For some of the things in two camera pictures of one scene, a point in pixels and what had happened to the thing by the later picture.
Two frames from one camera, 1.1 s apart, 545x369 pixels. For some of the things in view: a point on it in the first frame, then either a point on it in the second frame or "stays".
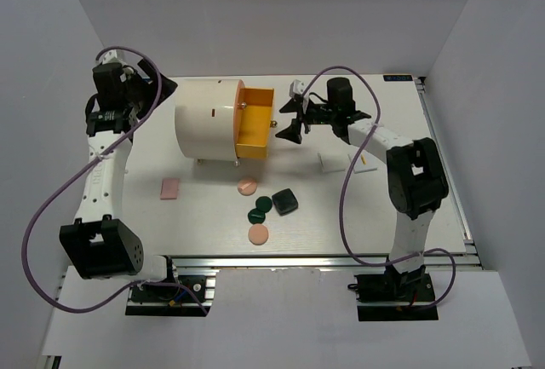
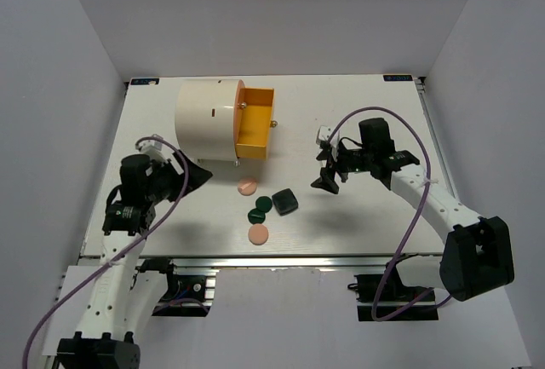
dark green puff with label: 256,216 stays
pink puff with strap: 247,187 stays
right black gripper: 292,132 to 326,180
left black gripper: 151,89 to 167,166
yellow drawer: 253,118 stays
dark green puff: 263,204 stays
